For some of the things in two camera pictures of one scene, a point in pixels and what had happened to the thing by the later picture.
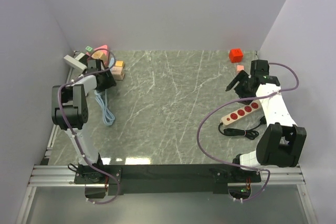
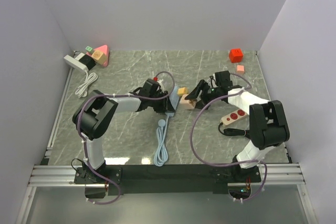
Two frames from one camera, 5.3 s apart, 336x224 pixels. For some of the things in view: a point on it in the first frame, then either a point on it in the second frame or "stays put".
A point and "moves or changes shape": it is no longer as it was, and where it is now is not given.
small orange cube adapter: [119, 63] → [182, 91]
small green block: [88, 49] stays put
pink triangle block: [105, 51] stays put
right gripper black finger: [241, 75] → [196, 92]
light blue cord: [108, 117] moves or changes shape
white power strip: [75, 63] stays put
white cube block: [118, 73] → [187, 104]
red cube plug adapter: [235, 55] stays put
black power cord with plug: [251, 133] stays put
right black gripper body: [242, 89] → [208, 93]
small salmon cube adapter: [240, 67] stays put
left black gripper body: [108, 80] → [159, 105]
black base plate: [166, 179] stays put
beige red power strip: [254, 107] stays put
